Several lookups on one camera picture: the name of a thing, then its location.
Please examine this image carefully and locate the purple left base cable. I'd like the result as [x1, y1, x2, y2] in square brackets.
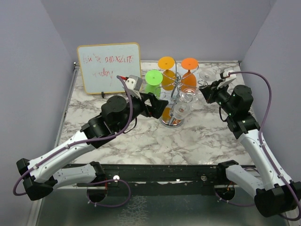
[86, 178, 132, 208]

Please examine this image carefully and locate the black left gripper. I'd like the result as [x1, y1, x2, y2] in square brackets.
[116, 89, 168, 132]

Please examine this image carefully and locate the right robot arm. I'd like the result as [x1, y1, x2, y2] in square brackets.
[199, 81, 301, 217]

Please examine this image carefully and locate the green plastic wine glass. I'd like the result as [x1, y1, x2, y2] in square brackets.
[145, 70, 163, 97]

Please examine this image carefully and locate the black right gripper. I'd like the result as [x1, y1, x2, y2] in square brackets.
[200, 79, 236, 115]

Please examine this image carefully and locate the yellow framed whiteboard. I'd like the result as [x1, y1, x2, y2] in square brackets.
[77, 42, 141, 95]

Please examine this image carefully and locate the black mounting rail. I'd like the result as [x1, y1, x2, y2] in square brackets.
[58, 163, 236, 196]

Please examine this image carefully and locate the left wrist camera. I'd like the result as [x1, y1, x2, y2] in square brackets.
[125, 75, 143, 100]

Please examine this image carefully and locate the clear hung wine glass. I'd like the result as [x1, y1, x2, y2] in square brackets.
[173, 101, 190, 120]

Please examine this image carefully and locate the chrome wine glass rack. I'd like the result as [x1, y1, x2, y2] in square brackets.
[159, 67, 204, 128]

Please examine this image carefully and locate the orange plastic wine glass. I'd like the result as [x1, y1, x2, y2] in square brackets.
[181, 57, 198, 91]

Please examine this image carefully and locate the yellow plastic wine glass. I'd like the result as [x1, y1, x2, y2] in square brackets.
[158, 56, 176, 91]

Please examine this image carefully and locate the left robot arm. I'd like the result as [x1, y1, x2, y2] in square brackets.
[16, 93, 168, 201]

